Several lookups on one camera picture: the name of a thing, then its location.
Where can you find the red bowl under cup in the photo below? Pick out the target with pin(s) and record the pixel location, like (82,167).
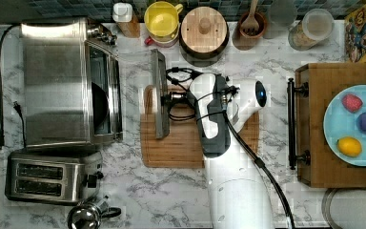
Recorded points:
(151,41)

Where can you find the yellow cup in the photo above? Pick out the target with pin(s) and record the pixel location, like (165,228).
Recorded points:
(162,20)

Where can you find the wooden lid canister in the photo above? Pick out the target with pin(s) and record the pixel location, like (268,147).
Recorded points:
(204,34)

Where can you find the white capped wooden bottle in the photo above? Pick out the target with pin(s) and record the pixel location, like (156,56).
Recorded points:
(126,20)

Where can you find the stainless steel toaster oven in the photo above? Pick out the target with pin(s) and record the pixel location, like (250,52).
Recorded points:
(57,82)

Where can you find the chrome kettle with black handle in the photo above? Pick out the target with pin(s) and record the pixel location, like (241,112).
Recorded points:
(89,214)

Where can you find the bamboo cutting board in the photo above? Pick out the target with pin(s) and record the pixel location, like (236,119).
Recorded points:
(181,148)

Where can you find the yellow toy lemon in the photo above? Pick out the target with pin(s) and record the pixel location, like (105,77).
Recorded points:
(349,146)

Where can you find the light blue plate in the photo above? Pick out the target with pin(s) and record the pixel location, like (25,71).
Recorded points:
(338,123)

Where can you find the glass oven door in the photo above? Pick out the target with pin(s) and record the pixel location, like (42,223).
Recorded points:
(105,92)

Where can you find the clear plastic cereal container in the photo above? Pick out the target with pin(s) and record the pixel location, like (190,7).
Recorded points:
(316,26)

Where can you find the wooden drawer box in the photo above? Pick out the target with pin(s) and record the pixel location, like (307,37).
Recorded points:
(316,85)

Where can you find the stainless steel two-slot toaster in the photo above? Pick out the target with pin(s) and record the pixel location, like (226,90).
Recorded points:
(60,178)

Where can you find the clear glass jar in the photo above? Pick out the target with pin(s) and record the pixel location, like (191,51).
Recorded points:
(280,16)

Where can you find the brown utensil holder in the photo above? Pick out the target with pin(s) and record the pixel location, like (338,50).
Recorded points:
(262,25)

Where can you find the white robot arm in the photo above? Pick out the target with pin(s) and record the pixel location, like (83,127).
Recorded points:
(238,195)

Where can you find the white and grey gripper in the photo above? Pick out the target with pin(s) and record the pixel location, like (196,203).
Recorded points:
(203,96)

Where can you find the wooden spoon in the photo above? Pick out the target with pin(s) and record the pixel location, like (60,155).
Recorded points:
(250,26)

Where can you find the red toy strawberry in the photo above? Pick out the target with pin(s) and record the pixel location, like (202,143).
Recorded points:
(351,103)

